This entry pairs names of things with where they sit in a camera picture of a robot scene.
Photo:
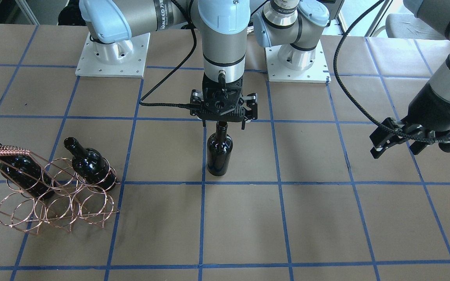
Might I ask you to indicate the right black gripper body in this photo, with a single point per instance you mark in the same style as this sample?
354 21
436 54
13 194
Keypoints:
252 102

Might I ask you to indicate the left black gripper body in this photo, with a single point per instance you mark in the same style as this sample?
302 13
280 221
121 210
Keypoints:
431 106

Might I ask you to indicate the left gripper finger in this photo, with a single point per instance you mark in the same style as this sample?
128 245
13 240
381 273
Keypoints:
417 147
382 140

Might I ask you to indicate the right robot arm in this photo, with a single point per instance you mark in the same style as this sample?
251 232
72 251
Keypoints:
114 26

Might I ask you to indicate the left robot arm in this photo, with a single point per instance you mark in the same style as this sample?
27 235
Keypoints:
436 14

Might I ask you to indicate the dark wine bottle front slot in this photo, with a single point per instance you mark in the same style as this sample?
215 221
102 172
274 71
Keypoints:
91 165

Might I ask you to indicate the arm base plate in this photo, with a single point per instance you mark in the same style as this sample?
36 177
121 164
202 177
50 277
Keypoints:
123 59
287 64

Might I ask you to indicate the copper wire wine basket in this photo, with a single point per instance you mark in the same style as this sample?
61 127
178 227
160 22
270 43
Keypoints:
74 200

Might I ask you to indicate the dark wine bottle handle side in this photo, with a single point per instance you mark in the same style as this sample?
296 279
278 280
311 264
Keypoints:
27 174

